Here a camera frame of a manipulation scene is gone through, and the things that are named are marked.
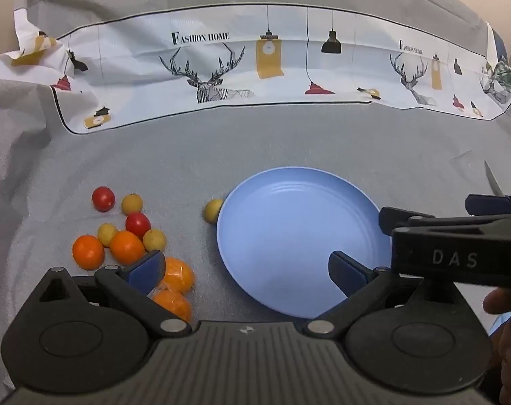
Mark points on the yellow longan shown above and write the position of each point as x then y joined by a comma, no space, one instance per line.
154,239
107,234
132,203
212,210

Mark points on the blue tape strip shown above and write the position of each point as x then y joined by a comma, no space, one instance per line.
502,322

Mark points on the person's right hand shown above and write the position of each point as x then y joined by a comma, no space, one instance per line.
497,302

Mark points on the orange mandarin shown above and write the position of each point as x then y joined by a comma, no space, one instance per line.
126,247
88,252

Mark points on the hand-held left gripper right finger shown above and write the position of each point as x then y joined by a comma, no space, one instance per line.
348,272

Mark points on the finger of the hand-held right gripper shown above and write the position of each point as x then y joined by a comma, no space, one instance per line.
401,218
487,204

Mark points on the red cherry tomato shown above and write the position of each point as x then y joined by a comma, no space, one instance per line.
103,198
137,224

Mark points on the plastic-wrapped mandarin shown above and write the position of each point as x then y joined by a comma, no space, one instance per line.
180,277
174,304

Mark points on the white deer-print cloth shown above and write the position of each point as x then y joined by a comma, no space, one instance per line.
162,84

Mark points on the blue plate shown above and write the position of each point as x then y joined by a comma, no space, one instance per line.
280,228

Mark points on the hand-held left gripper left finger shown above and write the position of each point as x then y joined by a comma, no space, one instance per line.
148,268

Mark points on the grey knife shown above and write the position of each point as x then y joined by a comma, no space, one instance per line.
492,181

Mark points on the green checked cloth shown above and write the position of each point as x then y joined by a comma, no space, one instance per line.
510,78

